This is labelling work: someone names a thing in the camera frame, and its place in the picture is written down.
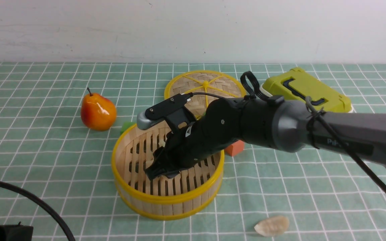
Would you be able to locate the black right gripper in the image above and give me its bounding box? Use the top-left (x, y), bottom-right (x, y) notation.
top-left (144, 122), bottom-right (227, 181)

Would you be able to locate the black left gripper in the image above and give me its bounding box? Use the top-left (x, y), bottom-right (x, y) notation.
top-left (0, 222), bottom-right (34, 241)

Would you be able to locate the white dumpling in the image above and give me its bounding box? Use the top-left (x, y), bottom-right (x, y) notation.
top-left (253, 215), bottom-right (290, 237)

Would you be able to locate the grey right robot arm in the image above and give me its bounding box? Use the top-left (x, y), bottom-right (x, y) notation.
top-left (136, 94), bottom-right (386, 180)

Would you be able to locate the bamboo steamer tray yellow rim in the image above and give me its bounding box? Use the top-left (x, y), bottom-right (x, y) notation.
top-left (111, 122), bottom-right (224, 221)

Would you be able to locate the woven bamboo steamer lid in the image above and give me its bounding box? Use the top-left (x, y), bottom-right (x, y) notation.
top-left (164, 70), bottom-right (247, 118)

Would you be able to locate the small green block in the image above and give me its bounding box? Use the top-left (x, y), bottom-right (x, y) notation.
top-left (120, 122), bottom-right (136, 135)

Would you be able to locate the orange foam cube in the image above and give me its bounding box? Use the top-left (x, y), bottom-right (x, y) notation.
top-left (224, 140), bottom-right (245, 157)

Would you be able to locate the orange red toy pear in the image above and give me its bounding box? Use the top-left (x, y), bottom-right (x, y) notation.
top-left (80, 87), bottom-right (117, 131)

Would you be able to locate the green checkered tablecloth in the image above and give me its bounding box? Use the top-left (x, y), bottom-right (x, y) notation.
top-left (0, 62), bottom-right (386, 241)

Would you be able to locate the green lidded white box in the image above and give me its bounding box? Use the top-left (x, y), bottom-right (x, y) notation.
top-left (260, 67), bottom-right (353, 113)

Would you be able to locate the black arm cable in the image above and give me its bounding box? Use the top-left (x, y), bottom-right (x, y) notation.
top-left (0, 174), bottom-right (76, 241)
top-left (188, 71), bottom-right (386, 215)

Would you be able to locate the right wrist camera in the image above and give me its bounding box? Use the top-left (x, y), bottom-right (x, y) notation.
top-left (136, 93), bottom-right (196, 133)

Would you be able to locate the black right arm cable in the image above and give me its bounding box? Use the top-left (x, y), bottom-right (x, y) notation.
top-left (188, 71), bottom-right (386, 215)

